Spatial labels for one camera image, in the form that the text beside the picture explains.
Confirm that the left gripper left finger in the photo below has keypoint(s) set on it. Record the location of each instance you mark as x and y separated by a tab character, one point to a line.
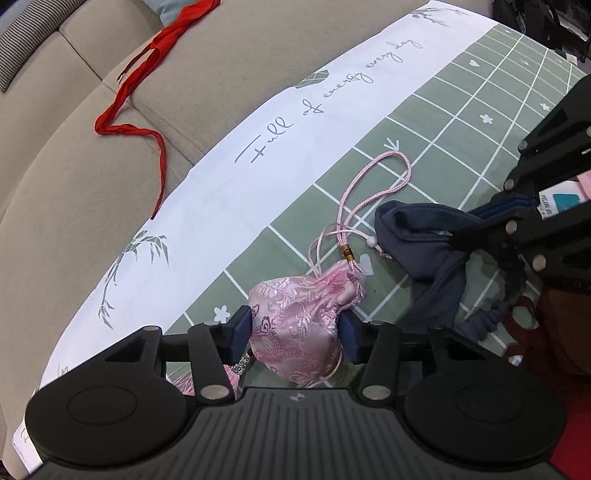
217	355

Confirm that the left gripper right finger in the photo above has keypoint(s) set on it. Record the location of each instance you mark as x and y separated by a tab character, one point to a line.
390	360

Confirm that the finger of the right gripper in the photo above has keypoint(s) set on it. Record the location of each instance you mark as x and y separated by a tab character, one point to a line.
558	149
513	220

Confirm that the white tissue packet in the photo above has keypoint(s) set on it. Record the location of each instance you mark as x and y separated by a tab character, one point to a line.
565	195

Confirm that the pink brocade drawstring pouch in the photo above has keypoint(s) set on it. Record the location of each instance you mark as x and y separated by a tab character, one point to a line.
295	318

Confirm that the navy blue fabric garment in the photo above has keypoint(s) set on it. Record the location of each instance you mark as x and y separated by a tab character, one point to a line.
421	238

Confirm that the green grid tablecloth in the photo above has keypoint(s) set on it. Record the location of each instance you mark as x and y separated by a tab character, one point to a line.
460	131

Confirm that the light blue cushion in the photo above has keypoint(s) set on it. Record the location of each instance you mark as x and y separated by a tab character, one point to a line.
167	11

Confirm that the striped grey cushion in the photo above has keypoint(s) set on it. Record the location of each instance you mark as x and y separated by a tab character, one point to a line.
20	38

